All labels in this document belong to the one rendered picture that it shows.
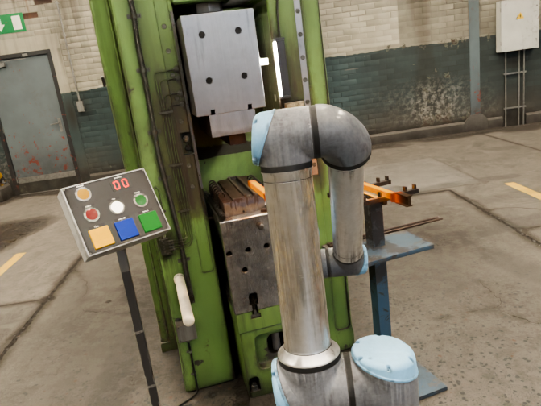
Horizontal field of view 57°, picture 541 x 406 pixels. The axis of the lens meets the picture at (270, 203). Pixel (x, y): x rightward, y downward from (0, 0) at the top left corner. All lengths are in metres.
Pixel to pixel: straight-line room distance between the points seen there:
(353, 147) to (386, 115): 7.35
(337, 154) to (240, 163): 1.63
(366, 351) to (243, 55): 1.36
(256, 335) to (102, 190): 0.97
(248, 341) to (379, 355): 1.26
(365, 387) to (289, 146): 0.57
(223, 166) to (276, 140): 1.62
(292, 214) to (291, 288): 0.17
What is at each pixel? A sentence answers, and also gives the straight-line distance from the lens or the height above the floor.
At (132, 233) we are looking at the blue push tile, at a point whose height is 0.99.
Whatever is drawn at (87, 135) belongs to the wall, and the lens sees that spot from 8.46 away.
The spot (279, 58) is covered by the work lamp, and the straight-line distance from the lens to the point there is 2.31.
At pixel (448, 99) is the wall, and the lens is 8.76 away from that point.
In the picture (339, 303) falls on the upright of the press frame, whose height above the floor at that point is 0.28.
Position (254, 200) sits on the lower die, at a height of 0.96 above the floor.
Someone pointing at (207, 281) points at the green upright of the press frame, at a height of 0.57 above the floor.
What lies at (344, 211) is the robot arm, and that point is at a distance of 1.28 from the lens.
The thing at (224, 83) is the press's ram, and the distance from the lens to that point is 2.14.
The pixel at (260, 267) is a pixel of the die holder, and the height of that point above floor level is 0.67.
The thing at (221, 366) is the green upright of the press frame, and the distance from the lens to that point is 2.69.
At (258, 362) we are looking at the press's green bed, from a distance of 2.54.
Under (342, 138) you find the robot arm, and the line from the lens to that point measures 1.07.
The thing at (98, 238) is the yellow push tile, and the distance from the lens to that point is 1.95.
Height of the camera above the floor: 1.55
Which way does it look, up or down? 16 degrees down
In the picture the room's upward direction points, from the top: 8 degrees counter-clockwise
